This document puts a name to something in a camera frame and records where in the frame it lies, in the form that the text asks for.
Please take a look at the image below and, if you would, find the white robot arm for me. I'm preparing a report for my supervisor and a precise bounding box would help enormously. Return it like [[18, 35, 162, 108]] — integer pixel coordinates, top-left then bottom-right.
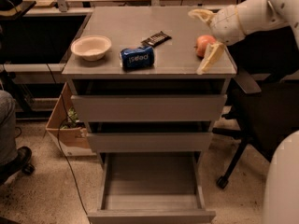
[[189, 0, 299, 224]]

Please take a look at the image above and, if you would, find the dark snack bar wrapper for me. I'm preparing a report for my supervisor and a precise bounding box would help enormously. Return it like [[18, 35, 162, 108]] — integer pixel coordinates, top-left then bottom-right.
[[141, 31, 171, 48]]

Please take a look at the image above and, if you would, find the red apple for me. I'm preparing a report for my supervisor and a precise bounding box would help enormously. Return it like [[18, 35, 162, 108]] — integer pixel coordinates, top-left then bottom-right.
[[195, 35, 216, 58]]

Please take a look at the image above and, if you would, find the blue pepsi can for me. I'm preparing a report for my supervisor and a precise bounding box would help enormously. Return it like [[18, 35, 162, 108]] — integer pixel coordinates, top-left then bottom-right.
[[120, 46, 155, 70]]

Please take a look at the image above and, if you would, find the grey top drawer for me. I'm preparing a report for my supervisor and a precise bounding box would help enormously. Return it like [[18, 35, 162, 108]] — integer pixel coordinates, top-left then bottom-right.
[[72, 79, 226, 122]]

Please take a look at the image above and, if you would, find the white paper bowl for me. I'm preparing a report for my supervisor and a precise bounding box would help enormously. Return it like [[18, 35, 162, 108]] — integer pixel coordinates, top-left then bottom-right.
[[71, 35, 112, 62]]

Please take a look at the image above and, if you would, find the black floor cable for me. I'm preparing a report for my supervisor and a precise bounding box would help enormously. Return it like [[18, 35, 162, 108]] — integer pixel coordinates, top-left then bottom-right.
[[3, 0, 90, 217]]

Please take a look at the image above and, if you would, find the black office chair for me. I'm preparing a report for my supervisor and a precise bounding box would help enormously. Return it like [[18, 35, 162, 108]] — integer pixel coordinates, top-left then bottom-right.
[[213, 0, 299, 190]]

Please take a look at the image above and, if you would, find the black shoe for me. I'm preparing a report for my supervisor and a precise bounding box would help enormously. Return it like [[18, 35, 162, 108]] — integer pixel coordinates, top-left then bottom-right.
[[0, 147, 32, 185]]

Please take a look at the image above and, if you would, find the grey middle drawer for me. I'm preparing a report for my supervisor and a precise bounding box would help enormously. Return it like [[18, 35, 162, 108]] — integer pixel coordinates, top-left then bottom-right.
[[87, 121, 212, 153]]

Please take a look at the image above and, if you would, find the grey bottom drawer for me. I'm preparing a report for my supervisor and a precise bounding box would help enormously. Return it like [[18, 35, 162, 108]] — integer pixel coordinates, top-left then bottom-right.
[[88, 152, 216, 224]]

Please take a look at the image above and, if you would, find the person leg in jeans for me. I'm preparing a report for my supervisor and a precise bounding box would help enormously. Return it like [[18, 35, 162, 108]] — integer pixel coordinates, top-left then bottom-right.
[[0, 91, 18, 166]]

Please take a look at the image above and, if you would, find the cardboard box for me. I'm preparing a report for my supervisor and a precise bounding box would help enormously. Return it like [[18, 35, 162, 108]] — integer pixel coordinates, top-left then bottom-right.
[[46, 83, 93, 157]]

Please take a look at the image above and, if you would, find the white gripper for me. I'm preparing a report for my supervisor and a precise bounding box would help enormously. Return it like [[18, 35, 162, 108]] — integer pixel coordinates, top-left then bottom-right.
[[188, 6, 246, 75]]

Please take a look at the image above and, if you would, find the grey drawer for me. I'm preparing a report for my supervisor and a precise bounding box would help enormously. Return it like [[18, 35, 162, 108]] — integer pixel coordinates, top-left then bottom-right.
[[88, 152, 216, 224], [72, 79, 226, 122], [87, 121, 212, 153]]

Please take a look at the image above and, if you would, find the grey drawer cabinet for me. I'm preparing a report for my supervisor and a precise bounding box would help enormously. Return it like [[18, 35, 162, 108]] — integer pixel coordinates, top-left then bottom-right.
[[61, 6, 237, 161]]

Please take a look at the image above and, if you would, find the black chair caster left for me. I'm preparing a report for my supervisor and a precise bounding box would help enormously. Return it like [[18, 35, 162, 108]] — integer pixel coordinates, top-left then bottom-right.
[[21, 163, 35, 175]]

